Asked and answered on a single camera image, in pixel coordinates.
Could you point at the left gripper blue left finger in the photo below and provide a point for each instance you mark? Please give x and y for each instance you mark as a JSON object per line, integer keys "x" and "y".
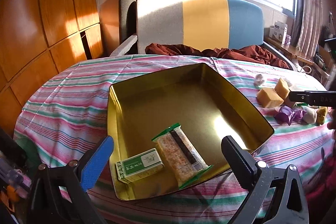
{"x": 94, "y": 161}

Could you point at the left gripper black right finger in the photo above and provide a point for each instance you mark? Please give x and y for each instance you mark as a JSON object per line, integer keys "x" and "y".
{"x": 243, "y": 165}

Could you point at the mustard yellow knitted sock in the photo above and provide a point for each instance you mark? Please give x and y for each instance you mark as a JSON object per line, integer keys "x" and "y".
{"x": 321, "y": 115}

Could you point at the white sock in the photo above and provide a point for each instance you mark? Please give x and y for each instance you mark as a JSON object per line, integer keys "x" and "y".
{"x": 310, "y": 115}

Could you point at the tall yellow sponge block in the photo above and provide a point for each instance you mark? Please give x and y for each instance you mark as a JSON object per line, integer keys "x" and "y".
{"x": 282, "y": 88}

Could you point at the purple snack packet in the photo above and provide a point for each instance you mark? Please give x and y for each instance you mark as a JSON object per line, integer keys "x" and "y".
{"x": 299, "y": 112}
{"x": 285, "y": 115}

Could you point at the green white small box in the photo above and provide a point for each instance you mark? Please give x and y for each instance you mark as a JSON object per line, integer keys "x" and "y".
{"x": 139, "y": 166}

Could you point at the clear plastic bag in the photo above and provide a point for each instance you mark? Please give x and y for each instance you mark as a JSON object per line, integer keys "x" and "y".
{"x": 259, "y": 80}

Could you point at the long cracker packet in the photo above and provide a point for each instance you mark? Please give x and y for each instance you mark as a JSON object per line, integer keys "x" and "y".
{"x": 182, "y": 157}

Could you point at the cream printed carton box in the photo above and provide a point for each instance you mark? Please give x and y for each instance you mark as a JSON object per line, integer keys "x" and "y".
{"x": 287, "y": 101}

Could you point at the person's right hand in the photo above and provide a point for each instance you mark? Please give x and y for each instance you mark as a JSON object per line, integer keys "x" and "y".
{"x": 332, "y": 124}

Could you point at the wooden side table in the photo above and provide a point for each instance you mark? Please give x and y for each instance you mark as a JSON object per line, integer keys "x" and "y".
{"x": 294, "y": 55}

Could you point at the striped pink green tablecloth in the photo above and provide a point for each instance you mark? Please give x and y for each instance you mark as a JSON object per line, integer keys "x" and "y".
{"x": 67, "y": 116}

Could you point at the pink striped right curtain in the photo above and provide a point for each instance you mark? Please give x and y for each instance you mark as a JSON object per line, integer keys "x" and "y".
{"x": 306, "y": 26}

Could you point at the gold metal tin box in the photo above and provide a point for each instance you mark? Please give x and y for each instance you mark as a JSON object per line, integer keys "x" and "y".
{"x": 206, "y": 105}

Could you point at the white appliance carton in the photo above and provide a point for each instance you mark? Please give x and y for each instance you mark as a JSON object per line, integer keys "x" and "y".
{"x": 278, "y": 31}

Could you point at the rust red blanket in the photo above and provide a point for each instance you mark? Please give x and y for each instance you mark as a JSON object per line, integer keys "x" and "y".
{"x": 253, "y": 54}

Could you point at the grey yellow blue armchair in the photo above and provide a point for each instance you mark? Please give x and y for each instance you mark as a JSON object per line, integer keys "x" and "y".
{"x": 201, "y": 24}

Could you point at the wooden wardrobe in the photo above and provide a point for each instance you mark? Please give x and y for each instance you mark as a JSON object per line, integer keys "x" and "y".
{"x": 39, "y": 39}

